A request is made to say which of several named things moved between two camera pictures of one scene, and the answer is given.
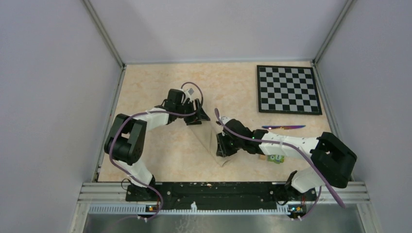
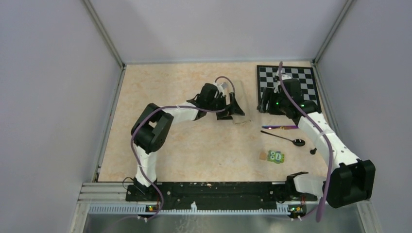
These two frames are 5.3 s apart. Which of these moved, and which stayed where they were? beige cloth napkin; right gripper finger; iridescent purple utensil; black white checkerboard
Moved: beige cloth napkin; right gripper finger
Stayed: iridescent purple utensil; black white checkerboard
